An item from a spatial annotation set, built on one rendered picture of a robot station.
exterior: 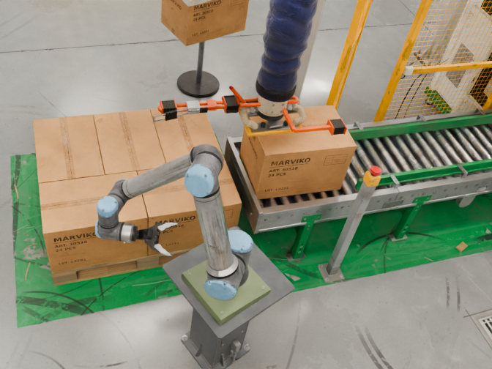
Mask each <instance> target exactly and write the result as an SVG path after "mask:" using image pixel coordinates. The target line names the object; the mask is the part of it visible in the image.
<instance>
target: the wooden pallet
mask: <svg viewBox="0 0 492 369"><path fill-rule="evenodd" d="M192 249H193V248H191V249H186V250H179V251H174V252H170V254H171V255H172V256H166V255H164V254H157V255H153V256H145V257H140V258H133V259H128V260H124V261H116V262H111V263H107V264H99V265H95V266H87V267H82V268H78V269H70V270H65V271H61V272H53V273H51V274H52V278H53V284H54V286H58V285H63V284H67V283H74V282H79V281H83V280H91V279H95V278H99V277H107V276H111V275H119V274H123V273H128V272H135V271H139V270H144V269H151V268H155V267H162V266H163V265H164V264H166V263H168V262H169V261H172V260H173V259H175V258H177V257H179V256H180V255H182V254H184V253H186V252H187V251H189V250H192Z"/></svg>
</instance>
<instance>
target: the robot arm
mask: <svg viewBox="0 0 492 369"><path fill-rule="evenodd" d="M223 161H224V159H223V155H222V153H221V152H220V150H219V149H218V148H216V147H215V146H212V145H209V144H201V145H198V146H195V147H193V148H192V149H191V150H190V153H189V154H186V155H184V156H182V157H179V158H177V159H175V160H172V161H170V162H168V163H165V164H163V165H161V166H158V167H156V168H153V169H152V170H150V171H147V172H145V173H142V174H140V175H137V176H135V177H133V178H131V179H120V180H118V181H117V182H116V183H115V184H114V186H113V188H112V189H111V191H110V192H109V194H108V195H107V196H106V197H103V198H101V199H100V200H99V201H98V203H97V215H98V220H97V222H96V226H95V234H96V236H97V237H98V238H102V239H110V240H115V241H120V242H123V243H125V242H129V243H131V242H132V241H133V242H135V241H136V239H139V240H145V243H146V244H148V245H149V246H150V248H151V249H153V250H155V251H157V252H159V253H162V254H164V255H166V256H172V255H171V254H170V253H169V252H167V251H166V250H165V249H163V247H162V245H161V244H158V242H159V236H160V233H159V232H160V231H157V230H161V231H164V230H166V229H167V228H170V227H171V226H176V225H178V223H158V224H155V225H154V226H152V227H151V228H148V229H141V230H138V227H137V226H135V224H134V223H124V222H119V213H120V211H121V210H122V208H123V206H124V205H125V204H126V202H127V201H128V200H130V199H132V198H134V197H136V196H138V195H141V194H143V193H146V192H149V191H150V190H153V189H155V188H158V187H161V186H163V185H166V184H168V183H170V182H173V181H176V180H177V179H181V178H183V177H184V185H185V187H186V189H187V191H188V192H189V191H190V194H192V195H193V198H194V201H195V207H196V211H197V214H198V220H199V223H200V227H201V233H202V236H203V239H204V244H205V248H206V254H207V257H208V260H207V261H206V273H207V279H206V282H205V285H204V289H205V291H206V293H207V294H208V295H210V296H211V297H214V298H216V299H221V300H228V299H233V298H234V297H235V295H236V292H237V290H238V287H240V286H242V285H243V284H244V283H245V282H246V281H247V278H248V275H249V271H248V267H247V263H248V261H249V257H250V253H251V250H252V248H253V240H252V238H251V237H250V235H248V234H247V233H245V232H244V231H240V230H230V231H228V229H227V225H226V218H225V214H224V210H223V203H222V198H221V194H220V184H219V180H218V176H219V174H220V172H221V170H222V168H223Z"/></svg>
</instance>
